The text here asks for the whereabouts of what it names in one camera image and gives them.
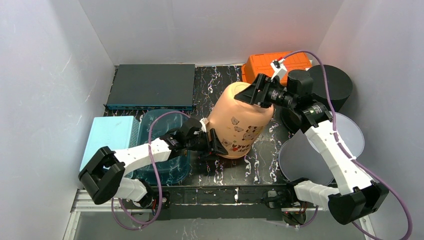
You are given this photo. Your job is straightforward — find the orange plastic tray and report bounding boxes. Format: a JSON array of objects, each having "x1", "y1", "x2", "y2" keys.
[{"x1": 241, "y1": 51, "x2": 312, "y2": 84}]

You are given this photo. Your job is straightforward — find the tan bucket with black liner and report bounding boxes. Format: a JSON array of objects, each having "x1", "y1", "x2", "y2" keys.
[{"x1": 206, "y1": 81, "x2": 275, "y2": 159}]

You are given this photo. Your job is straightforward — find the dark teal transparent container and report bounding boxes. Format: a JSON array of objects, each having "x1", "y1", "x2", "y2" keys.
[{"x1": 132, "y1": 109, "x2": 191, "y2": 186}]

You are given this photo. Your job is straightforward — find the black plastic bucket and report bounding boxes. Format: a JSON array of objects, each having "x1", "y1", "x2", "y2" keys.
[{"x1": 280, "y1": 64, "x2": 354, "y2": 133}]

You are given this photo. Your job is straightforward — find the grey lavender plastic bucket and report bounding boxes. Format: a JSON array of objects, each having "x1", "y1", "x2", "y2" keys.
[{"x1": 278, "y1": 112, "x2": 365, "y2": 186}]

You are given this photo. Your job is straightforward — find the light blue perforated basket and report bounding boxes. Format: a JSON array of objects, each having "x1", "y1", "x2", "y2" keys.
[{"x1": 79, "y1": 116, "x2": 140, "y2": 171}]

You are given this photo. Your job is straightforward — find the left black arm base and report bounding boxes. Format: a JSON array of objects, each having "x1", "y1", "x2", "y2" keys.
[{"x1": 118, "y1": 188, "x2": 171, "y2": 230}]

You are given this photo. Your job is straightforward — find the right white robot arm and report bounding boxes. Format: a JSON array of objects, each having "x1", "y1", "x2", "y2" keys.
[{"x1": 234, "y1": 70, "x2": 389, "y2": 225}]

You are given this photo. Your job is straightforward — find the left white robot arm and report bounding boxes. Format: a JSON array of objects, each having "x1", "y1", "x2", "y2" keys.
[{"x1": 78, "y1": 118, "x2": 228, "y2": 207}]

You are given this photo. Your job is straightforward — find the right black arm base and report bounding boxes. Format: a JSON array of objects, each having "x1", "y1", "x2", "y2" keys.
[{"x1": 260, "y1": 185, "x2": 319, "y2": 229}]

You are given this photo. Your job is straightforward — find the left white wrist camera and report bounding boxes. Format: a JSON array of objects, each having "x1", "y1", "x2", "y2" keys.
[{"x1": 200, "y1": 117, "x2": 209, "y2": 133}]

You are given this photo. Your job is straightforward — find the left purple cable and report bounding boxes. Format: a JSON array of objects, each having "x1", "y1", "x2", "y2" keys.
[{"x1": 110, "y1": 110, "x2": 191, "y2": 232}]

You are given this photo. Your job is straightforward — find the dark blue network switch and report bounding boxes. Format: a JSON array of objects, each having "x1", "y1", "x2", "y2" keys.
[{"x1": 104, "y1": 64, "x2": 196, "y2": 111}]

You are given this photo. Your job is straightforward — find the aluminium frame rail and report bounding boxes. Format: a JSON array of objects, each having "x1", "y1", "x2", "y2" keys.
[{"x1": 61, "y1": 61, "x2": 379, "y2": 240}]

